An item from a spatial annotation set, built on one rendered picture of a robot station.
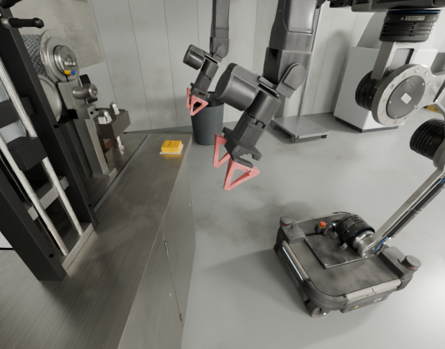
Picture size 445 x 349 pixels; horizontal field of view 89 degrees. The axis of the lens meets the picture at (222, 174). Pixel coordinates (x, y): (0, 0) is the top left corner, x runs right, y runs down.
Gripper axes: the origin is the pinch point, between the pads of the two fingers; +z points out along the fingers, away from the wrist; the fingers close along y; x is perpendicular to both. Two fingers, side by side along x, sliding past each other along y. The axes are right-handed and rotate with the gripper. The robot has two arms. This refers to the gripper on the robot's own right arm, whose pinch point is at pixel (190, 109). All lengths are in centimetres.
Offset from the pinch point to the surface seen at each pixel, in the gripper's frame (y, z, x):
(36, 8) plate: -39, -3, -65
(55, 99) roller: 20.0, 8.7, -39.5
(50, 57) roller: 17.8, -0.7, -42.8
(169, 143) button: 3.9, 15.6, -2.7
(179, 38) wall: -254, -25, 14
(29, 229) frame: 58, 18, -31
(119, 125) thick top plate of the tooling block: -0.8, 17.8, -22.5
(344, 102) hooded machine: -204, -69, 266
